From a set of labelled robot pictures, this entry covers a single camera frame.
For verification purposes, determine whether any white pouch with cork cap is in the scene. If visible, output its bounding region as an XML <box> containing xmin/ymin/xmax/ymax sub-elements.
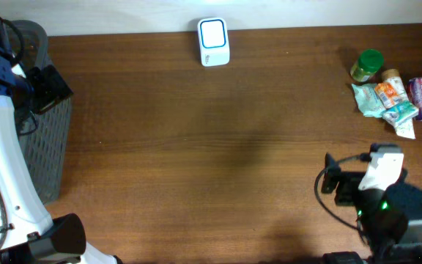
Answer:
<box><xmin>381</xmin><ymin>69</ymin><xmax>415</xmax><ymax>139</ymax></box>

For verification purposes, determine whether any small green tissue pack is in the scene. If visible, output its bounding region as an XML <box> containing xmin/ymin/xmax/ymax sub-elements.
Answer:
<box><xmin>382</xmin><ymin>101</ymin><xmax>419</xmax><ymax>128</ymax></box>

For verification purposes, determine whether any teal wet wipes pack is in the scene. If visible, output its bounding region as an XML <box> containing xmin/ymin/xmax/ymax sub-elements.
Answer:
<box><xmin>352</xmin><ymin>84</ymin><xmax>386</xmax><ymax>118</ymax></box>

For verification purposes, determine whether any orange tissue pack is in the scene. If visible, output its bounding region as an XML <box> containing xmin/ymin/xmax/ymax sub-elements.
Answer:
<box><xmin>374</xmin><ymin>82</ymin><xmax>401</xmax><ymax>109</ymax></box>

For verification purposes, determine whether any green cup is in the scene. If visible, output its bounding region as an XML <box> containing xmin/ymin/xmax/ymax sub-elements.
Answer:
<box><xmin>350</xmin><ymin>49</ymin><xmax>384</xmax><ymax>83</ymax></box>

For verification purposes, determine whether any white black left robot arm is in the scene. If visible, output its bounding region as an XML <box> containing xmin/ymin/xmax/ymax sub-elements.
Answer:
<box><xmin>0</xmin><ymin>17</ymin><xmax>119</xmax><ymax>263</ymax></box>

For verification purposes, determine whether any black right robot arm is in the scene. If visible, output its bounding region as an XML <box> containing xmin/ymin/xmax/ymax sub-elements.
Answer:
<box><xmin>314</xmin><ymin>144</ymin><xmax>422</xmax><ymax>264</ymax></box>

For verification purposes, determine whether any grey plastic mesh basket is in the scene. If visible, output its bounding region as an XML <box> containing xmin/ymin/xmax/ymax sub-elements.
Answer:
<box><xmin>8</xmin><ymin>20</ymin><xmax>73</xmax><ymax>205</ymax></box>

